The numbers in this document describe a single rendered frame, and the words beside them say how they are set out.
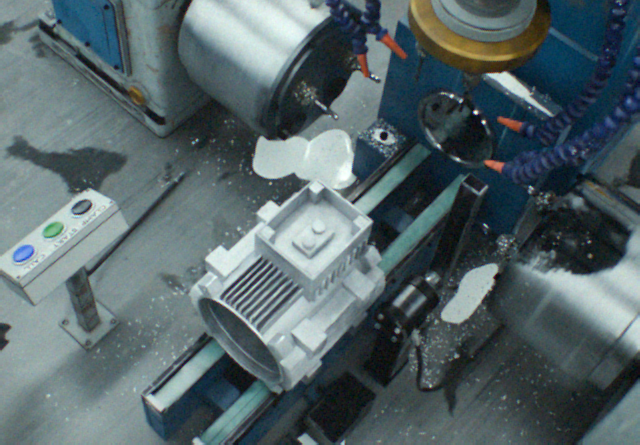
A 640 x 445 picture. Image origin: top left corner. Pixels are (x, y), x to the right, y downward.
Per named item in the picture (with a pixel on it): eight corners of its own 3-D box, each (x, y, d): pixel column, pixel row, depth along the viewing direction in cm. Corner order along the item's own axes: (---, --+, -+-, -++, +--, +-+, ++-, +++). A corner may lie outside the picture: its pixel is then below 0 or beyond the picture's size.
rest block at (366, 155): (370, 152, 170) (379, 112, 160) (400, 175, 168) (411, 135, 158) (349, 172, 167) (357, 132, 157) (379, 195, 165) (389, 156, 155)
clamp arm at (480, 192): (434, 266, 136) (472, 168, 115) (450, 278, 135) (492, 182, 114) (420, 281, 135) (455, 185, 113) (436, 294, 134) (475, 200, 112)
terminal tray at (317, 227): (310, 203, 131) (314, 175, 125) (368, 249, 128) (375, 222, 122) (251, 258, 126) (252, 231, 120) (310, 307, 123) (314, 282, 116)
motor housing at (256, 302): (283, 239, 145) (289, 171, 129) (377, 316, 140) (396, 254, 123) (191, 325, 136) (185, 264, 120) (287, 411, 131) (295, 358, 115)
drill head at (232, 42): (225, -13, 173) (224, -124, 152) (376, 97, 162) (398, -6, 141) (123, 60, 162) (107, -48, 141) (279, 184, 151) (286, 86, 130)
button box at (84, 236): (102, 212, 136) (87, 184, 132) (131, 227, 131) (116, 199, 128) (7, 288, 128) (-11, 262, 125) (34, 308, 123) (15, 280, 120)
